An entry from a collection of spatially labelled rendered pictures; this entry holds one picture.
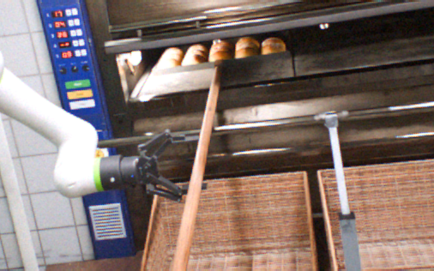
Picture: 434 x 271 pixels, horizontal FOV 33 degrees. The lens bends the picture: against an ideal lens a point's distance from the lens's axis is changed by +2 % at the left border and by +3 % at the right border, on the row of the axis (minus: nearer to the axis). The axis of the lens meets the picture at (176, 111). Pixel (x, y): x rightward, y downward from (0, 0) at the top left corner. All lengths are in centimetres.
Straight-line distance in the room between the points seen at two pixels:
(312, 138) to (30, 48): 105
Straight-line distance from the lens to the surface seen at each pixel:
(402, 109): 219
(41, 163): 277
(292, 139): 258
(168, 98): 257
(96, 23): 255
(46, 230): 288
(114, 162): 191
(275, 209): 263
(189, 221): 158
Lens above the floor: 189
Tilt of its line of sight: 17 degrees down
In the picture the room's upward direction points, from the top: 10 degrees counter-clockwise
